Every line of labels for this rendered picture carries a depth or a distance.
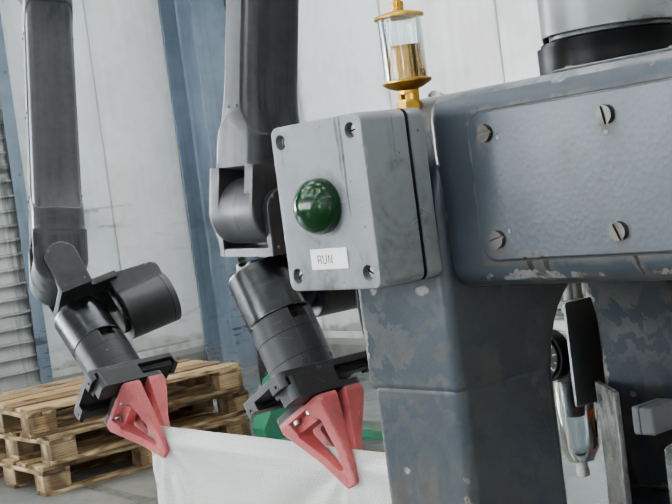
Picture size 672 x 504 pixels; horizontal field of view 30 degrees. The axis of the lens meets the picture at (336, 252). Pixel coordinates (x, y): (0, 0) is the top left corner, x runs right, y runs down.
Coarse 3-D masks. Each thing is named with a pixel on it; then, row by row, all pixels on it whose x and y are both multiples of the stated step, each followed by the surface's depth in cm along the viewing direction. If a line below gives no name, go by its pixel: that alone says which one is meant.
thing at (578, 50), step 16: (608, 32) 71; (624, 32) 71; (640, 32) 71; (656, 32) 71; (544, 48) 74; (560, 48) 73; (576, 48) 72; (592, 48) 71; (608, 48) 71; (624, 48) 71; (640, 48) 71; (656, 48) 71; (544, 64) 74; (560, 64) 73; (576, 64) 72
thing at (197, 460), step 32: (192, 448) 121; (224, 448) 116; (256, 448) 112; (288, 448) 109; (160, 480) 127; (192, 480) 122; (224, 480) 117; (256, 480) 113; (288, 480) 109; (320, 480) 106; (384, 480) 100
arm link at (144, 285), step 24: (48, 264) 132; (72, 264) 132; (144, 264) 137; (72, 288) 131; (96, 288) 135; (120, 288) 135; (144, 288) 135; (168, 288) 136; (144, 312) 134; (168, 312) 136
